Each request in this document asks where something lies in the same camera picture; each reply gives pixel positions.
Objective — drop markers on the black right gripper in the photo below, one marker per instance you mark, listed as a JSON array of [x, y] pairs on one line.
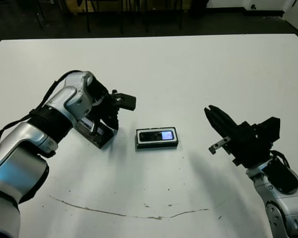
[[245, 146]]

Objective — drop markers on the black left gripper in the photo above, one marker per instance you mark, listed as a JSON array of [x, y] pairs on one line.
[[106, 104]]

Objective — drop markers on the black box lid shiny print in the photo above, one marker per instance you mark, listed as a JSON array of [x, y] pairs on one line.
[[101, 140]]

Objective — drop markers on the black camera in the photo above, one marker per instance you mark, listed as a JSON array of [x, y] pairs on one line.
[[151, 136]]

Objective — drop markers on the black box base white lining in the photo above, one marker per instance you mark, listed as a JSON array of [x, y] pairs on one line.
[[156, 145]]

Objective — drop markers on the black left wrist camera block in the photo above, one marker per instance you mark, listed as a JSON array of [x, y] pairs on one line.
[[125, 101]]

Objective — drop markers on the black wrist camera block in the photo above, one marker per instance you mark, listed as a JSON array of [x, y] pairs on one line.
[[125, 101], [269, 131]]

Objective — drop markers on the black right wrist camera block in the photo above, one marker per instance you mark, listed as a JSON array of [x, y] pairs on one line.
[[269, 131]]

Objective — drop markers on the small black wall fitting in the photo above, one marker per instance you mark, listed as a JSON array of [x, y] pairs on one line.
[[253, 7]]

